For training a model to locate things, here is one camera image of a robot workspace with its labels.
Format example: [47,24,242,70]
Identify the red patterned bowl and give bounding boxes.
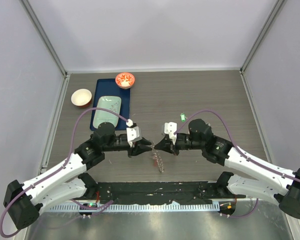
[115,72,135,89]

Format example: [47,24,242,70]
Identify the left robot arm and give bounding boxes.
[3,122,152,231]

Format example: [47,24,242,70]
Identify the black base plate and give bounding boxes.
[97,181,246,206]

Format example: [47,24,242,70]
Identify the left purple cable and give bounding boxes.
[0,107,131,238]

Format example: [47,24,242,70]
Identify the blue tray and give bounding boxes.
[89,78,131,131]

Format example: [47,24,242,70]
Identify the green key tag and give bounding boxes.
[180,113,187,123]

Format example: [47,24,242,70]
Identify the metal disc key organizer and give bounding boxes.
[151,141,164,173]

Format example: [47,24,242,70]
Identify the light green rectangular plate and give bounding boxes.
[92,95,122,128]

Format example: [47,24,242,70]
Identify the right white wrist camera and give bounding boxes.
[163,122,178,145]

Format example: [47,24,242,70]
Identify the slotted cable duct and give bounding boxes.
[46,201,220,213]

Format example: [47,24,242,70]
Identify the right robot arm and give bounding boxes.
[154,119,300,220]

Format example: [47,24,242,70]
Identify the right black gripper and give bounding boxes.
[155,134,205,156]

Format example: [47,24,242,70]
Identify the white and red bowl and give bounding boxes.
[70,88,92,108]

